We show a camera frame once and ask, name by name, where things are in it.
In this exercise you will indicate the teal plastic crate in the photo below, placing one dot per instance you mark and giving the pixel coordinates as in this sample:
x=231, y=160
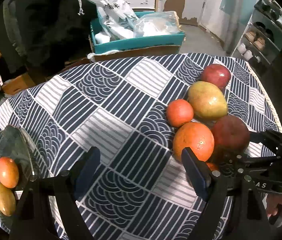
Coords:
x=133, y=43

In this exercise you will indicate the small tangerine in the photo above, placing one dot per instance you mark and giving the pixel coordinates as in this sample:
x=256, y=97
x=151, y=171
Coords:
x=213, y=167
x=179, y=112

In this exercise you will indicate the wooden drawer box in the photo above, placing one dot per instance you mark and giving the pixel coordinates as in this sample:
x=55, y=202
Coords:
x=18, y=84

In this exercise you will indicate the clear plastic bag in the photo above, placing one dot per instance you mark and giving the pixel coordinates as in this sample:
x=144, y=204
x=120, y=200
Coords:
x=157, y=24

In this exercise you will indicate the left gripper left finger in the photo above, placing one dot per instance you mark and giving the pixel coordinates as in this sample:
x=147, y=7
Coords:
x=68, y=186

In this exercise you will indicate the red apple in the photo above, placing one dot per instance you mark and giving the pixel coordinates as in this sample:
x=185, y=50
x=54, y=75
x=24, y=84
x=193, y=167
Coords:
x=216, y=74
x=230, y=135

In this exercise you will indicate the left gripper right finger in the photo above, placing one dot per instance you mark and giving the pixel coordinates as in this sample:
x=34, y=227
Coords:
x=209, y=185

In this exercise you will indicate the shoe rack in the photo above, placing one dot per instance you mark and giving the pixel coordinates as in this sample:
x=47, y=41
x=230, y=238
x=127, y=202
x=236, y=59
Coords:
x=262, y=36

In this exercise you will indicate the white rice bag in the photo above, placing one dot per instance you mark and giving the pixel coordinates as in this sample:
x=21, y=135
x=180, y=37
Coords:
x=116, y=17

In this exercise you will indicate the large orange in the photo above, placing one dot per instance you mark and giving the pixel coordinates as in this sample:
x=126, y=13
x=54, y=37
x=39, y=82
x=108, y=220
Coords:
x=9, y=173

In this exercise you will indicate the black hanging coat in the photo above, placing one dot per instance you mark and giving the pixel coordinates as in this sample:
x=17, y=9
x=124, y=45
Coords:
x=44, y=34

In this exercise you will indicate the white door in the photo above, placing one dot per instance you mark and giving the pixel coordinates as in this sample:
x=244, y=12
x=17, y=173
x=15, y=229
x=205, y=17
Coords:
x=220, y=17

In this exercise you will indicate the green glass bowl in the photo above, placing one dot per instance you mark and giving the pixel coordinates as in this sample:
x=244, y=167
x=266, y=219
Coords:
x=17, y=164

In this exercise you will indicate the brown cardboard box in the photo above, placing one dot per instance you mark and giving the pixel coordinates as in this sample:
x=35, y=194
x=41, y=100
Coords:
x=148, y=51

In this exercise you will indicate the blue white patterned tablecloth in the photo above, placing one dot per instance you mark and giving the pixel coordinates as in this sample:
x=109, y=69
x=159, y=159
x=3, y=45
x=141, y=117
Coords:
x=139, y=191

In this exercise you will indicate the yellow green mango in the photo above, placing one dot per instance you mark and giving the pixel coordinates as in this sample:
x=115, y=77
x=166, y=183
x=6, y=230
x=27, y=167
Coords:
x=207, y=101

